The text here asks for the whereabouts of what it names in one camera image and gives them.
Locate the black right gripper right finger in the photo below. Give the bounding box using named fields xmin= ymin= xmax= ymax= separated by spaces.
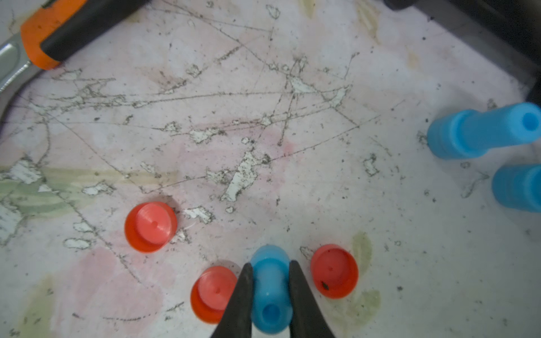
xmin=288 ymin=260 xmax=335 ymax=338

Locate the black plastic tool case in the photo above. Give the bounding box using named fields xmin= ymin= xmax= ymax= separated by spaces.
xmin=383 ymin=0 xmax=540 ymax=105

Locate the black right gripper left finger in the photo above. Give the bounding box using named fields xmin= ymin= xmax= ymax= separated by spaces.
xmin=211 ymin=263 xmax=254 ymax=338

